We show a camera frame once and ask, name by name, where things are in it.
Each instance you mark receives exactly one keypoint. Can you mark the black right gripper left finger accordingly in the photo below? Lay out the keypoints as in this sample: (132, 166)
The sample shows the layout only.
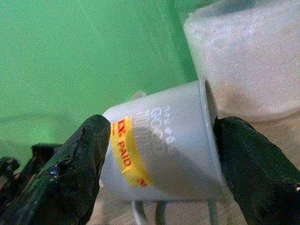
(63, 182)

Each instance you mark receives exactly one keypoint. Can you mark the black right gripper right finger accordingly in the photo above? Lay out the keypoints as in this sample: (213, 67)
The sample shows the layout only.
(257, 178)

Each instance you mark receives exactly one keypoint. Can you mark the white mug with yellow sticker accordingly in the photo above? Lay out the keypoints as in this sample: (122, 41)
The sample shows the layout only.
(182, 140)

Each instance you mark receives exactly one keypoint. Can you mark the frosted white plastic container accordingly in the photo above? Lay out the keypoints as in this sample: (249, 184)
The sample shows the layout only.
(246, 58)

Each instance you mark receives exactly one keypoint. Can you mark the green plastic tub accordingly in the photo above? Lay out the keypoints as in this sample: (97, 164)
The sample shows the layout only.
(70, 58)

